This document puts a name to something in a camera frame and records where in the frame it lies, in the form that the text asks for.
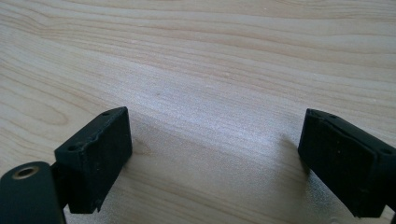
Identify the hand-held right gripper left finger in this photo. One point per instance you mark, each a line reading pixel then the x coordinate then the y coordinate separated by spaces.
pixel 96 161

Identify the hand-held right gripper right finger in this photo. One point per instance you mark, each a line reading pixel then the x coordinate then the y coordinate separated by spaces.
pixel 342 165

